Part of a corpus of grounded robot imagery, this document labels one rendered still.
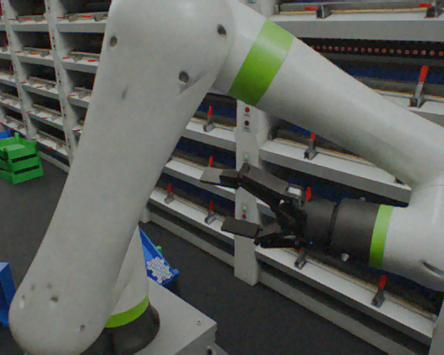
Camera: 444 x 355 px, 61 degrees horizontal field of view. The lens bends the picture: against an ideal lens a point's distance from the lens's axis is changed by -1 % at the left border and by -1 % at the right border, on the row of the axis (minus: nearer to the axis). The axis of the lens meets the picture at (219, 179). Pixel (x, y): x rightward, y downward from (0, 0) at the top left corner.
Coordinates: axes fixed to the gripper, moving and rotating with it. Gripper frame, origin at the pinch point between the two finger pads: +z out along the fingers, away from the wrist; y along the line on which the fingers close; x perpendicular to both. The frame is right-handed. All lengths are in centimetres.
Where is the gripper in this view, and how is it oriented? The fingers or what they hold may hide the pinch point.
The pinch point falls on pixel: (219, 202)
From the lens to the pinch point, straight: 67.5
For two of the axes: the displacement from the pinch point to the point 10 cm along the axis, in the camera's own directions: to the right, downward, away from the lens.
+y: -2.5, -6.8, -6.9
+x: -4.3, 7.2, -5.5
